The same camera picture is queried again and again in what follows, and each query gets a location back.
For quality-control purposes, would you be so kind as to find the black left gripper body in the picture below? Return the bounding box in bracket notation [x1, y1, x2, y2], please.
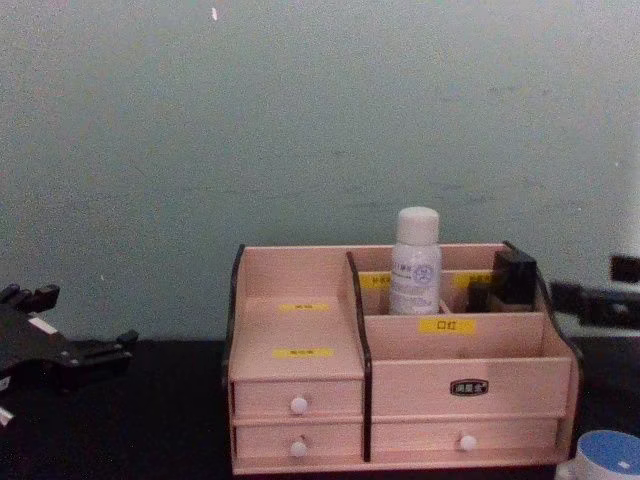
[0, 304, 70, 389]

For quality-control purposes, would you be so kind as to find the black table cloth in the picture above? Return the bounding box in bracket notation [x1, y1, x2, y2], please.
[0, 327, 640, 480]

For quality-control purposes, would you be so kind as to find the black rectangular box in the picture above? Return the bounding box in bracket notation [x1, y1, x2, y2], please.
[466, 249, 539, 314]

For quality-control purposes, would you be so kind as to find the white jar with blue lid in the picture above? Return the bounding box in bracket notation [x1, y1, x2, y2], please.
[554, 429, 640, 480]

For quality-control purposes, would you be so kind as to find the white plastic bottle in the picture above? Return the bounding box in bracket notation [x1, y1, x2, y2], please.
[388, 206, 444, 318]

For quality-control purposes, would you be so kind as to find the pink wooden desk organizer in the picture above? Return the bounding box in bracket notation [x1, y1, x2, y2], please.
[222, 241, 586, 476]

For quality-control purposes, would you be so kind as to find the small pink wooden drawer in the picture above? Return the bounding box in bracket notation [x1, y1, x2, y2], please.
[233, 421, 365, 460]
[232, 379, 365, 417]

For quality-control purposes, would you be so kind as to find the wide pink wooden drawer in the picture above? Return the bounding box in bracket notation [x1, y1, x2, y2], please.
[370, 416, 562, 454]

